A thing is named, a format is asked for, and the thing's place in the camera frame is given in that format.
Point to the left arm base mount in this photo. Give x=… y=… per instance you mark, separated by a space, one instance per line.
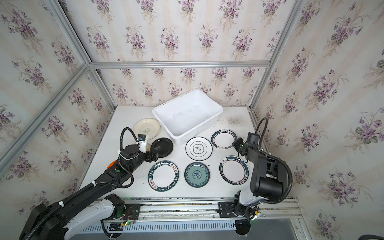
x=126 y=213

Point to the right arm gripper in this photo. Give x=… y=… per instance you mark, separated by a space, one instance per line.
x=240 y=147

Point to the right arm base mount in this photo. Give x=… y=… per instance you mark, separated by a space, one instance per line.
x=240 y=210

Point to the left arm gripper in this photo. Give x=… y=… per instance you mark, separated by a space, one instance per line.
x=151 y=153

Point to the green Hao Wei plate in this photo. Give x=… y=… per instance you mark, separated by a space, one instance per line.
x=163 y=176

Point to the orange plate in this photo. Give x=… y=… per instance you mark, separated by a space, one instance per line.
x=111 y=164

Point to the white plate with quatrefoil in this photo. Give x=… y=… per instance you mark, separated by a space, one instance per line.
x=199 y=149

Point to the black glossy plate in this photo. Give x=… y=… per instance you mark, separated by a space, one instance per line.
x=164 y=147

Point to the blue floral small plate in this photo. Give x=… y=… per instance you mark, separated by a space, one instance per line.
x=197 y=175

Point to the aluminium rail base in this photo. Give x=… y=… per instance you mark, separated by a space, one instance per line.
x=193 y=215

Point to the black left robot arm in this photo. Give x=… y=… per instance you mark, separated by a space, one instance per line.
x=95 y=202

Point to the white plastic bin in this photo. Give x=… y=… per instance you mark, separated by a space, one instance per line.
x=187 y=115

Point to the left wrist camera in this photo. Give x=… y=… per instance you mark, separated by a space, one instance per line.
x=142 y=143

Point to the green red rimmed plate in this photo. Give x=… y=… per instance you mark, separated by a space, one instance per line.
x=233 y=170
x=223 y=139

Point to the cream bear plate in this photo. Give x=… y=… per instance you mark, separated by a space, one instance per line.
x=149 y=127

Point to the aluminium frame post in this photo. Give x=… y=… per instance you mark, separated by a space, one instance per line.
x=101 y=87

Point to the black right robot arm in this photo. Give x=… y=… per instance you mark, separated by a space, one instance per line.
x=271 y=178

